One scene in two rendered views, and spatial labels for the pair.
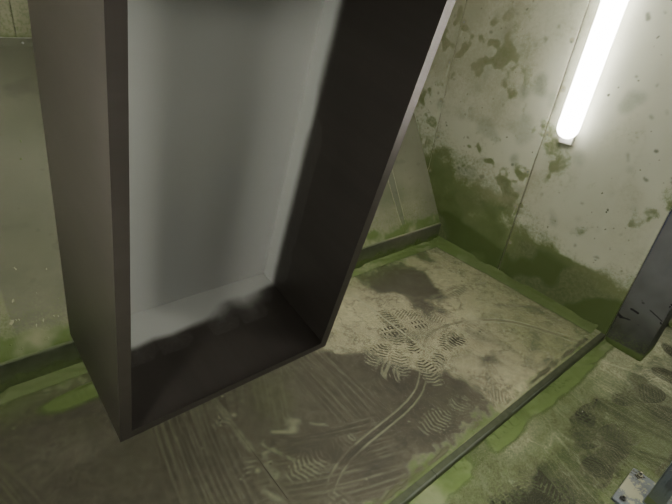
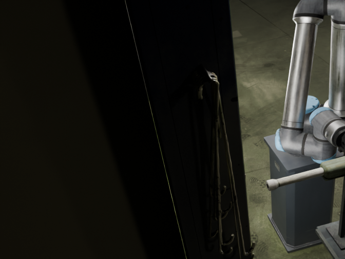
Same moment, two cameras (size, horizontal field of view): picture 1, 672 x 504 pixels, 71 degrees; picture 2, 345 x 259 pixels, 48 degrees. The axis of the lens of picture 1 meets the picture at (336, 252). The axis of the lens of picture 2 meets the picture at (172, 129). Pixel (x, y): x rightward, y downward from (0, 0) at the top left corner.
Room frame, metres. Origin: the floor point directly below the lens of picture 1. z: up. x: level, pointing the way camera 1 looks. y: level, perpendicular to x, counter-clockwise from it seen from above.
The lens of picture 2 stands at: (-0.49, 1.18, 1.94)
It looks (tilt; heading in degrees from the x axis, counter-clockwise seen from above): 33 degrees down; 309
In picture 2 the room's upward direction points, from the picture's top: 12 degrees counter-clockwise
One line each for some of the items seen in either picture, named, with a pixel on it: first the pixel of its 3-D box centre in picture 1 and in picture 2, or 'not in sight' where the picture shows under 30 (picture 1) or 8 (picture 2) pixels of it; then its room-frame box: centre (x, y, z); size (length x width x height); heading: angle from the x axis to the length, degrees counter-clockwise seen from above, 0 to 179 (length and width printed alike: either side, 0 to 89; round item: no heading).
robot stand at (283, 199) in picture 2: not in sight; (301, 189); (0.00, -0.45, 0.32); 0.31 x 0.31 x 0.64; 44
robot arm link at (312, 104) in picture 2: not in sight; (304, 116); (-0.01, -0.45, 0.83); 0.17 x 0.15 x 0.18; 4
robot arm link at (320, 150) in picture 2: not in sight; (321, 146); (-0.19, -0.09, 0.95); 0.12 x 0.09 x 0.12; 4
